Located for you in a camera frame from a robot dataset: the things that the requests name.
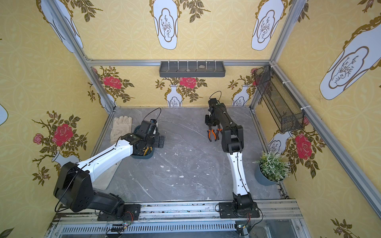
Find teal plastic storage box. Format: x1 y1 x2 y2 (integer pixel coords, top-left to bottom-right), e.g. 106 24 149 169
129 121 156 157

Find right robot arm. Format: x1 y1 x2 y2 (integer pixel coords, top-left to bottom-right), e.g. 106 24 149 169
205 98 254 212

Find orange black combination pliers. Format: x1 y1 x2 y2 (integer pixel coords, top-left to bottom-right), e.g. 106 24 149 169
207 129 217 142

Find potted green plant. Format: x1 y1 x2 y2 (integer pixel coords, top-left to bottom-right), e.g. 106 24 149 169
255 151 291 186

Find aluminium corner frame post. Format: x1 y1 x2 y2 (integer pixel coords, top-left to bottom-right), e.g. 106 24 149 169
269 0 307 62

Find black wire mesh basket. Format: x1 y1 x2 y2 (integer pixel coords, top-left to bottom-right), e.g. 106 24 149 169
253 66 305 133

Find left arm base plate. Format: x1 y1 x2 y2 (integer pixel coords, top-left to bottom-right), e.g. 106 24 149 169
97 204 141 221

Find grey wall shelf tray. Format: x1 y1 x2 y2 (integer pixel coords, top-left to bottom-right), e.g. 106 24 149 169
159 60 226 78

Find orange black long-nose pliers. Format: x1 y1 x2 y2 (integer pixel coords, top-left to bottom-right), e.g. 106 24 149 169
216 128 222 140

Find white green work glove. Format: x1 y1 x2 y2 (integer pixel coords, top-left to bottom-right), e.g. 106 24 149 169
92 161 121 190

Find beige work glove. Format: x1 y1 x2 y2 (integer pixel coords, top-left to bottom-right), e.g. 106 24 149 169
110 116 133 144

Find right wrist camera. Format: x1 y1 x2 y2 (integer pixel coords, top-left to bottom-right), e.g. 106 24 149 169
208 98 219 110

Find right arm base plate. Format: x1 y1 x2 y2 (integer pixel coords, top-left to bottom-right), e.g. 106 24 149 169
218 202 261 219

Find aluminium front rail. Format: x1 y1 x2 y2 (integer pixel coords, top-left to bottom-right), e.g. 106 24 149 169
45 199 311 238

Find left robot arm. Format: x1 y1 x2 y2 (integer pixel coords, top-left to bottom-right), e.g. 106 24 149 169
53 133 165 217

